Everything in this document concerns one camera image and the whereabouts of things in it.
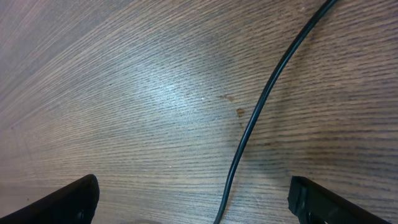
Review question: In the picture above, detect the black usb cable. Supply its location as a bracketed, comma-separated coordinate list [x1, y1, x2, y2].
[212, 0, 340, 224]

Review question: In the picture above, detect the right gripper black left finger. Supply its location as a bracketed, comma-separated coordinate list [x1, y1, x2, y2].
[1, 174, 100, 224]

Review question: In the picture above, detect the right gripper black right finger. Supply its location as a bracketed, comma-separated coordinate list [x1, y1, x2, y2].
[288, 176, 390, 224]

